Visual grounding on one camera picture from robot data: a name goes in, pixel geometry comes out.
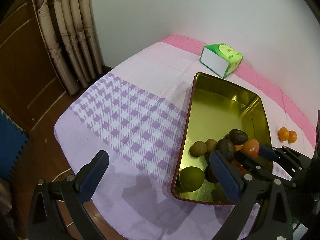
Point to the dark avocado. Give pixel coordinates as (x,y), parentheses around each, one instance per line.
(209,175)
(227,148)
(237,137)

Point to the large orange mandarin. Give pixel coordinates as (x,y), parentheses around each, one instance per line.
(238,147)

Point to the blue foam mat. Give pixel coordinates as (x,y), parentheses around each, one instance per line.
(12,139)

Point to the brown wooden door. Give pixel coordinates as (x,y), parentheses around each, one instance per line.
(33,97)

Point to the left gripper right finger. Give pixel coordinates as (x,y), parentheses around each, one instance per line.
(273,221)

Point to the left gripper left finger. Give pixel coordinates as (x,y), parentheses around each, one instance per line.
(45,220)

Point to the small orange mandarin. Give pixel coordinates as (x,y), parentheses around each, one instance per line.
(292,137)

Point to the green tissue pack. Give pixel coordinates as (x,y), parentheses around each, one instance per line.
(221,59)

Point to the dark avocado front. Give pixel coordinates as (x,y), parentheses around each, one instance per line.
(237,137)

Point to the large red tomato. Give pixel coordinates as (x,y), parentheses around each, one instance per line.
(239,167)

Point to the pink purple checked tablecloth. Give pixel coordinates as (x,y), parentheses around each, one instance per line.
(137,113)

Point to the beige patterned curtain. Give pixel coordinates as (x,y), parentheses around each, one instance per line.
(68,33)

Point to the small red tomato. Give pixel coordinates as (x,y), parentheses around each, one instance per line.
(251,148)

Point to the gold toffee tin box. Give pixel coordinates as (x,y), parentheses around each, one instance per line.
(216,107)

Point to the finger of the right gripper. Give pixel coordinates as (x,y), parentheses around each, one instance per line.
(287,158)
(256,169)

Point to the brown kiwi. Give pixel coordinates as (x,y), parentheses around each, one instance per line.
(211,145)
(198,149)

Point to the green lime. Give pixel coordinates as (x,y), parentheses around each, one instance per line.
(191,178)

